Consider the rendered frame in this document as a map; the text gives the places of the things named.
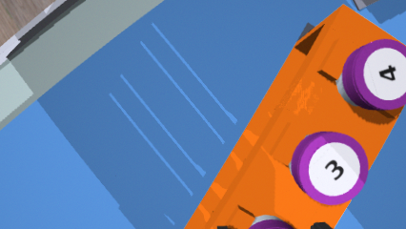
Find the purple screw cap with white disc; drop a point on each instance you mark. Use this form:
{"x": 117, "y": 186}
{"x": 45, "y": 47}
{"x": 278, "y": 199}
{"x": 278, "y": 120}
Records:
{"x": 271, "y": 224}
{"x": 330, "y": 167}

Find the purple screw cap with number 4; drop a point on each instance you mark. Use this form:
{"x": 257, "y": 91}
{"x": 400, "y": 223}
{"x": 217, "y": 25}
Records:
{"x": 374, "y": 75}

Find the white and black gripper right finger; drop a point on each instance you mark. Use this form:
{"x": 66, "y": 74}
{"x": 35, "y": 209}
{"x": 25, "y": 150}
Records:
{"x": 321, "y": 225}

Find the orange tube rack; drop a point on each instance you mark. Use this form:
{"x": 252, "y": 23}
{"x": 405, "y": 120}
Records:
{"x": 255, "y": 180}

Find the white push-button control box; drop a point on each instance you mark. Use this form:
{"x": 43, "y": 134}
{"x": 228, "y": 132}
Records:
{"x": 360, "y": 4}

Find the blue flat mat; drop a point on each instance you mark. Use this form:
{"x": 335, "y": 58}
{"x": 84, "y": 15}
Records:
{"x": 134, "y": 137}

